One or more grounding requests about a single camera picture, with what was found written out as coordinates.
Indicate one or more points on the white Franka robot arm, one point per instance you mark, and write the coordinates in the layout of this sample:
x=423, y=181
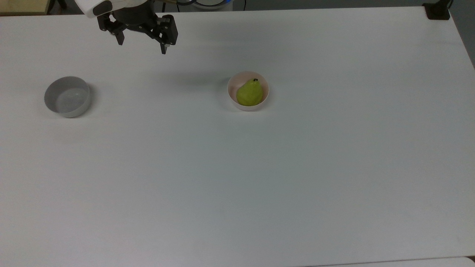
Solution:
x=90, y=6

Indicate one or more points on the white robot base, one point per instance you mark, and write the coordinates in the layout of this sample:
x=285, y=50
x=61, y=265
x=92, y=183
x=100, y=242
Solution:
x=211, y=3

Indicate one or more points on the grey bowl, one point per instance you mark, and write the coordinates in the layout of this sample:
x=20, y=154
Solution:
x=68, y=97

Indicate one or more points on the green pear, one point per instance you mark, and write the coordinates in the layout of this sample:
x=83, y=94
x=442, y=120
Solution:
x=249, y=92

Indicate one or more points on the wooden furniture piece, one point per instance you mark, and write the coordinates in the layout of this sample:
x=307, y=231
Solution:
x=23, y=6

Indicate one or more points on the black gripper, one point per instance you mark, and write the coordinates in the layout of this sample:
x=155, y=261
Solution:
x=134, y=18

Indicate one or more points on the black table clamp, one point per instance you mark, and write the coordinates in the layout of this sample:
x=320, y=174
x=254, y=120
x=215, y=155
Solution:
x=437, y=10

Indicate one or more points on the pink bowl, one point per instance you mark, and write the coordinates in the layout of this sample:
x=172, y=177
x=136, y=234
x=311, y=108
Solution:
x=234, y=87

